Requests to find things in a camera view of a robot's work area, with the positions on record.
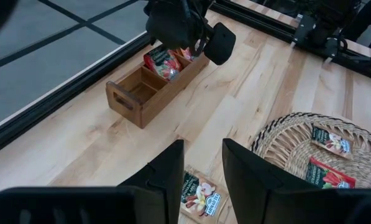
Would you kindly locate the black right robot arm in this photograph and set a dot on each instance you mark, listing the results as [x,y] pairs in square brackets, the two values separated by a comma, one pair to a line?
[322,18]

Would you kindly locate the red strawberry tea packet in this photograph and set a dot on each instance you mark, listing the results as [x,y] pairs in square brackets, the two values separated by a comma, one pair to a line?
[328,175]
[165,63]

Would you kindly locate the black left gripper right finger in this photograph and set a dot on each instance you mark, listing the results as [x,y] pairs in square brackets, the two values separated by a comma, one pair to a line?
[259,193]

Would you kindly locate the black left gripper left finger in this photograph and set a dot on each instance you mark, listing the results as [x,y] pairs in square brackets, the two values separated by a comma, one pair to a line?
[160,186]

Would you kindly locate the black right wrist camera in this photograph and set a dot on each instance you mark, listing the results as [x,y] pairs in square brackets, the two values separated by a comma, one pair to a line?
[219,43]

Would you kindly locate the wooden tea organizer box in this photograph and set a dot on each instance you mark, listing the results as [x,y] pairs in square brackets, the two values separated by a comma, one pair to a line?
[160,99]

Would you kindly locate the beige vanilla tea packet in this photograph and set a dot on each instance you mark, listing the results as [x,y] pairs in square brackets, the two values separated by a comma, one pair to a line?
[331,141]
[200,196]

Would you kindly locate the black table frame rail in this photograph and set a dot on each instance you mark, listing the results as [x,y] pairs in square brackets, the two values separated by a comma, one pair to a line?
[64,94]

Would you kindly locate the round woven straw mat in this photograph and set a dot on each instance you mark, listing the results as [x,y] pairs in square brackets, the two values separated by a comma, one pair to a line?
[284,146]

